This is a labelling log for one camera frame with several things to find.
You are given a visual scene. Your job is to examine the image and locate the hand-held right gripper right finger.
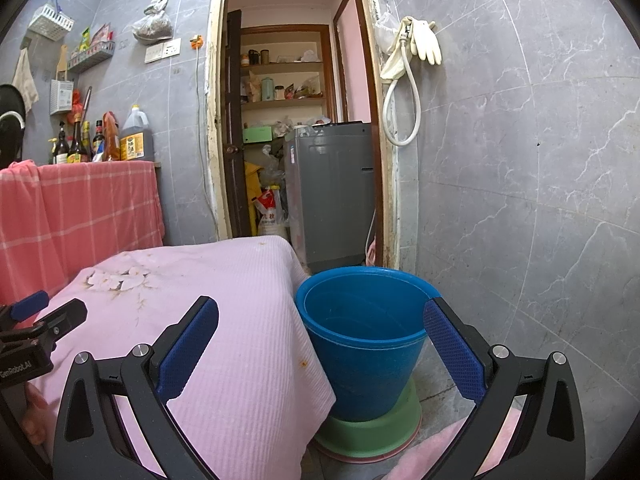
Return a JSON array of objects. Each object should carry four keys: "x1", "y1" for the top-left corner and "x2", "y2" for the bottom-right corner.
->
[{"x1": 422, "y1": 297, "x2": 586, "y2": 480}]

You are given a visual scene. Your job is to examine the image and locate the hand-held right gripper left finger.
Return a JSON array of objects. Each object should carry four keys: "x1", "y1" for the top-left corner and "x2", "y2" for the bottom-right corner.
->
[{"x1": 52, "y1": 296, "x2": 220, "y2": 480}]

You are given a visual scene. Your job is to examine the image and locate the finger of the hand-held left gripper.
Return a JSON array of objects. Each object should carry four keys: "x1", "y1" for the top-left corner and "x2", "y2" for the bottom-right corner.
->
[
  {"x1": 0, "y1": 290, "x2": 50, "y2": 332},
  {"x1": 24, "y1": 298, "x2": 89, "y2": 350}
]

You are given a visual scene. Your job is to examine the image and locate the blue plastic bucket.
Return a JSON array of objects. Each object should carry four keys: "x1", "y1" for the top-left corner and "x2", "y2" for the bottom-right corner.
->
[{"x1": 295, "y1": 267, "x2": 444, "y2": 423}]

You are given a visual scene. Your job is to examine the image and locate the person's left hand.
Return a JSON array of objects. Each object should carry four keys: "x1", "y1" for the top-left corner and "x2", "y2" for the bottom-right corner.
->
[{"x1": 21, "y1": 383, "x2": 53, "y2": 447}]

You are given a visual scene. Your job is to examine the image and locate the pink floral blanket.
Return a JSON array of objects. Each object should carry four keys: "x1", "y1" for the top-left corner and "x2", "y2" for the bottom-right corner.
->
[{"x1": 27, "y1": 236, "x2": 337, "y2": 480}]

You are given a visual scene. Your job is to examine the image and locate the pink fuzzy pants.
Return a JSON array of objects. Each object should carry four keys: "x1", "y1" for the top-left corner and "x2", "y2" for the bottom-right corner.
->
[{"x1": 382, "y1": 402, "x2": 524, "y2": 480}]

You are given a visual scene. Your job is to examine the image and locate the coral plaid cloth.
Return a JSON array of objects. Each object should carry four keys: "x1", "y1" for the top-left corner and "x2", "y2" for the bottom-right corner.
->
[{"x1": 0, "y1": 159, "x2": 166, "y2": 307}]

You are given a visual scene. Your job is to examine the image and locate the green plastic basin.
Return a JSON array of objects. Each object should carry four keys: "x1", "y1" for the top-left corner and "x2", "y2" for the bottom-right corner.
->
[{"x1": 313, "y1": 377, "x2": 423, "y2": 464}]

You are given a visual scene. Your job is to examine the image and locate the red and white plastic bag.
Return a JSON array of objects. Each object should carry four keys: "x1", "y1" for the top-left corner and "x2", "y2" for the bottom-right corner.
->
[{"x1": 252, "y1": 186, "x2": 281, "y2": 227}]

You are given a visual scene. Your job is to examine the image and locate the yellow plastic bag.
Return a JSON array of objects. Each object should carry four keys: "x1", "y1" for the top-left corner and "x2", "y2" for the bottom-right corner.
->
[{"x1": 244, "y1": 161, "x2": 262, "y2": 237}]

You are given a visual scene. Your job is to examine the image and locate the tall dark sauce bottle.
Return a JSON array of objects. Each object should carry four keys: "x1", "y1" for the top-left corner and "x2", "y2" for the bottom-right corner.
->
[{"x1": 68, "y1": 115, "x2": 84, "y2": 164}]

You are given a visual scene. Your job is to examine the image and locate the large dark oil jug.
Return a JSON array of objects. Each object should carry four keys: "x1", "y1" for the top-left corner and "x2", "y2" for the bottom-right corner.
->
[{"x1": 120, "y1": 104, "x2": 155, "y2": 162}]

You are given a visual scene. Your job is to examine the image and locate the black wok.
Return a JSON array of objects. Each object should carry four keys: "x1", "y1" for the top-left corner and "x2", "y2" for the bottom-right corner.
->
[{"x1": 0, "y1": 84, "x2": 27, "y2": 167}]

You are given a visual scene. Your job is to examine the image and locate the white perforated utensil holder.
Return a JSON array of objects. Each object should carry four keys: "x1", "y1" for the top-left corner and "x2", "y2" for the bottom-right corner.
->
[{"x1": 50, "y1": 79, "x2": 76, "y2": 116}]

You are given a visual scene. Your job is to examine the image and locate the brown wooden door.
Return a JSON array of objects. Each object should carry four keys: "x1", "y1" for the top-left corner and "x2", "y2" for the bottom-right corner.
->
[{"x1": 222, "y1": 9, "x2": 254, "y2": 239}]

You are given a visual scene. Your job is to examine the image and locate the beige hanging towel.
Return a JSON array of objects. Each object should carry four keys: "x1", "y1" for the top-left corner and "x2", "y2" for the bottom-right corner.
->
[{"x1": 12, "y1": 49, "x2": 40, "y2": 111}]

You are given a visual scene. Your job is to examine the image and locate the wooden shelf unit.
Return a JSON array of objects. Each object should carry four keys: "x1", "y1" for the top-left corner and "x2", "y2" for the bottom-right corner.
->
[{"x1": 240, "y1": 24, "x2": 334, "y2": 132}]

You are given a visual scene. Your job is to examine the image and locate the cream rubber glove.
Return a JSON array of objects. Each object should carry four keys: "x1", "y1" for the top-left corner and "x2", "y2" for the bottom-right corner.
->
[
  {"x1": 410, "y1": 18, "x2": 444, "y2": 66},
  {"x1": 379, "y1": 16, "x2": 414, "y2": 81}
]

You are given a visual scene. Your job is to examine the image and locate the hanging bag of dried goods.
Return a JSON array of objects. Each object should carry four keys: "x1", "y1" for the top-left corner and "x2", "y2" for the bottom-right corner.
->
[{"x1": 132, "y1": 0, "x2": 175, "y2": 44}]

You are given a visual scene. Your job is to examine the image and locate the clear hanging plastic bag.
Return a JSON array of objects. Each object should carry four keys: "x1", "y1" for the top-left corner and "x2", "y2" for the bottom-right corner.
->
[{"x1": 374, "y1": 7, "x2": 401, "y2": 56}]

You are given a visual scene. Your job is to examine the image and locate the wooden door frame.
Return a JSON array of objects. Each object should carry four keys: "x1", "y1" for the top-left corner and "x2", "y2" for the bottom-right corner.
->
[{"x1": 205, "y1": 0, "x2": 402, "y2": 272}]

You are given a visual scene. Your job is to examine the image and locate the white wall rack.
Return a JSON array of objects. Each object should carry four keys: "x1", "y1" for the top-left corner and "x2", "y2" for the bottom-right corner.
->
[{"x1": 66, "y1": 40, "x2": 116, "y2": 74}]

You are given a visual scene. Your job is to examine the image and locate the small white wall basket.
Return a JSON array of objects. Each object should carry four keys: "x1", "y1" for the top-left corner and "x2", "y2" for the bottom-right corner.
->
[{"x1": 28, "y1": 4, "x2": 75, "y2": 41}]

